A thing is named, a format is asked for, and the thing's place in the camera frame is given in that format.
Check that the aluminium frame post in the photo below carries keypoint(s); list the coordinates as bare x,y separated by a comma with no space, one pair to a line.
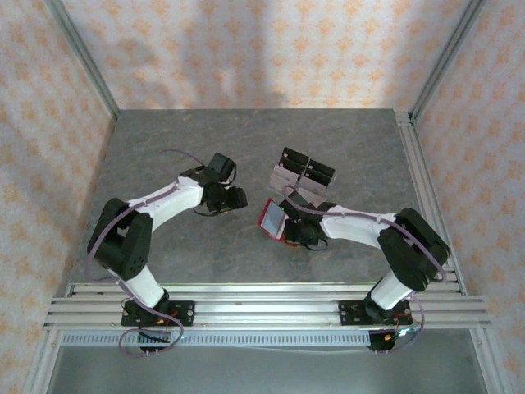
447,57
82,53

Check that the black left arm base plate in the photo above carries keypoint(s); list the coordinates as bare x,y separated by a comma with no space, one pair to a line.
184,312

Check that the clear acrylic card stand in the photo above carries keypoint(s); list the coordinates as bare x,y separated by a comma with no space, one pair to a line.
305,176

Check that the red leather card holder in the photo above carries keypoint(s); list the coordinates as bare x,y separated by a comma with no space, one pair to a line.
268,217

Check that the white card with pink print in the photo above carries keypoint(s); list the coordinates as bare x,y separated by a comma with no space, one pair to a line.
313,195
289,171
316,184
285,181

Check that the black card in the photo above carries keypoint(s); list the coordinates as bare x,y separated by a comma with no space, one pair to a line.
323,165
296,155
318,173
292,164

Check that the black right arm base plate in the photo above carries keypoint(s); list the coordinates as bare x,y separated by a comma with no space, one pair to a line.
348,312

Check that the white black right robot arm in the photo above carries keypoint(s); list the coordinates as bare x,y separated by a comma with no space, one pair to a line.
352,225

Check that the aluminium frame leg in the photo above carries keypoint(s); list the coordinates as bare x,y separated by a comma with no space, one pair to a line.
39,361
490,361

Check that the aluminium rail beam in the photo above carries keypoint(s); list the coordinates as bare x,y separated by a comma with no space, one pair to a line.
266,308

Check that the aluminium side rail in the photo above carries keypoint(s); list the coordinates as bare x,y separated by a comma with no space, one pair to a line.
422,184

